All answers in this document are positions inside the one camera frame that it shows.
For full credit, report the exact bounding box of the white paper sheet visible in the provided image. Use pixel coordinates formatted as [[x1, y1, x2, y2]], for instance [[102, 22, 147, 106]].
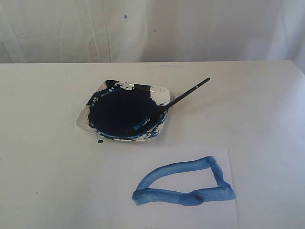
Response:
[[83, 146, 238, 229]]

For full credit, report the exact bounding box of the white backdrop curtain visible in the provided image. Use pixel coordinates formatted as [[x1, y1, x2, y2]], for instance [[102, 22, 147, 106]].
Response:
[[0, 0, 305, 67]]

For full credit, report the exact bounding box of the black paintbrush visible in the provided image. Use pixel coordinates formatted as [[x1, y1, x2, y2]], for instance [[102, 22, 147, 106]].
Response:
[[126, 77, 211, 135]]

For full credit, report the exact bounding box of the white plate with blue paint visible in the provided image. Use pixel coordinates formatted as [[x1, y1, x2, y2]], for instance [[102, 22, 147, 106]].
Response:
[[76, 80, 171, 141]]

